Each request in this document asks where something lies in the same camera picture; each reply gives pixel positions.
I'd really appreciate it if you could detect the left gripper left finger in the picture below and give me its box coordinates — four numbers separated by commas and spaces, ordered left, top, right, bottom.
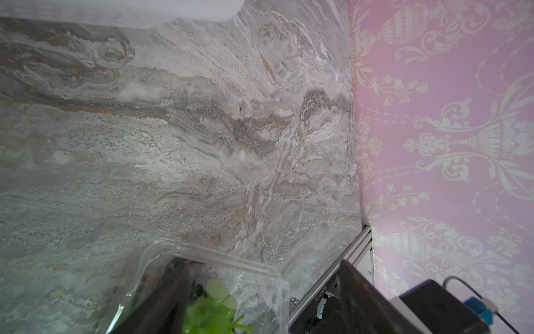
112, 260, 195, 333

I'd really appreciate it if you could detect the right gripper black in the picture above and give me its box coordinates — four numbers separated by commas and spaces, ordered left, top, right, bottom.
400, 280, 492, 333

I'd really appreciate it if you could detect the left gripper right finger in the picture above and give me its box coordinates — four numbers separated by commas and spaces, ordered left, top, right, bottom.
337, 260, 423, 333

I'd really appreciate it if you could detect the green grape bunch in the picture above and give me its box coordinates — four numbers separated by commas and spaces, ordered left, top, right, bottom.
182, 278, 253, 334

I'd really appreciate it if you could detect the white plastic basket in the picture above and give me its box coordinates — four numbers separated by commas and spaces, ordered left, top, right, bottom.
1, 0, 244, 29

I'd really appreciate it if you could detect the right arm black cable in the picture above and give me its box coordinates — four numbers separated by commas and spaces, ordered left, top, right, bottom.
441, 275, 522, 334

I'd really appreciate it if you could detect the aluminium rail frame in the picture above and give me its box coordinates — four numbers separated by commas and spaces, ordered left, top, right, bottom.
289, 225, 375, 333

